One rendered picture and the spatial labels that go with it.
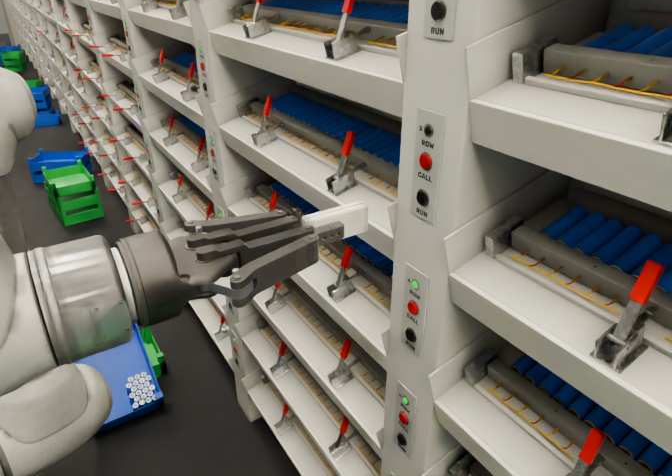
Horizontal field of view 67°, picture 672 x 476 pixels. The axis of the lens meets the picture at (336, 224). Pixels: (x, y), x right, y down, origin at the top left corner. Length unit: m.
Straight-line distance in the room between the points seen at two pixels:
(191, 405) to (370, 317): 1.00
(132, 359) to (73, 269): 1.39
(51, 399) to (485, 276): 0.82
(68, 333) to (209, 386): 1.36
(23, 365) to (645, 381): 0.47
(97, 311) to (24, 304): 0.04
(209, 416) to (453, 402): 1.08
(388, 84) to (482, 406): 0.41
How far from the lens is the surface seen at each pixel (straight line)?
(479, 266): 0.58
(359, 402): 0.94
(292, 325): 1.10
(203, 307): 1.86
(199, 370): 1.81
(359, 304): 0.83
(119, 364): 1.79
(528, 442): 0.67
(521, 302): 0.54
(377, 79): 0.61
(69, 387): 1.12
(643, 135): 0.43
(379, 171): 0.75
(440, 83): 0.53
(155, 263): 0.41
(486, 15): 0.50
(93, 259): 0.41
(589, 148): 0.44
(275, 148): 0.94
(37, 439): 1.13
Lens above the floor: 1.20
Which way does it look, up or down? 27 degrees down
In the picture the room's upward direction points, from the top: straight up
